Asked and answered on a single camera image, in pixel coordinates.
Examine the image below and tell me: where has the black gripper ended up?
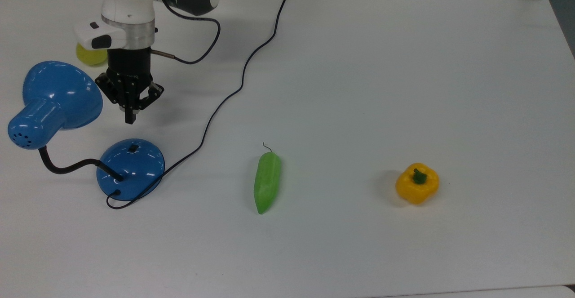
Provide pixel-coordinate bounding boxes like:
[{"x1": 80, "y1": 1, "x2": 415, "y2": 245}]
[{"x1": 94, "y1": 48, "x2": 165, "y2": 125}]

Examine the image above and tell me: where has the blue gooseneck desk lamp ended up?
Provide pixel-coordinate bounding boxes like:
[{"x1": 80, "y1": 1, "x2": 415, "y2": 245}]
[{"x1": 7, "y1": 61, "x2": 166, "y2": 201}]

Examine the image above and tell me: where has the yellow-green toy pear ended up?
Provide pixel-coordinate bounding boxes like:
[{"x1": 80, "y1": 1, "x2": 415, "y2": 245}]
[{"x1": 75, "y1": 43, "x2": 108, "y2": 67}]

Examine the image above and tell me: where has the green toy cucumber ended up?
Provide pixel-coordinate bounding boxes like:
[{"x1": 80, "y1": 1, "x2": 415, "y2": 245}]
[{"x1": 253, "y1": 142, "x2": 282, "y2": 215}]

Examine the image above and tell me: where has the yellow toy bell pepper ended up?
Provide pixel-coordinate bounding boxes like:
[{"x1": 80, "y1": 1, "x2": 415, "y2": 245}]
[{"x1": 395, "y1": 163, "x2": 440, "y2": 205}]

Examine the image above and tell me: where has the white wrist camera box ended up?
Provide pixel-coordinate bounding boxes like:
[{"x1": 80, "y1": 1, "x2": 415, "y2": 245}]
[{"x1": 74, "y1": 21, "x2": 127, "y2": 50}]

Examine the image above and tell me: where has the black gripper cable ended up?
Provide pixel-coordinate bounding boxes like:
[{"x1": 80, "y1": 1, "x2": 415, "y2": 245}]
[{"x1": 150, "y1": 0, "x2": 221, "y2": 65}]

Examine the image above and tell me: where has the black lamp power cable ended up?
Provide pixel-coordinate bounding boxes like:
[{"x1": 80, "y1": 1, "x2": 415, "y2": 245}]
[{"x1": 106, "y1": 0, "x2": 299, "y2": 210}]

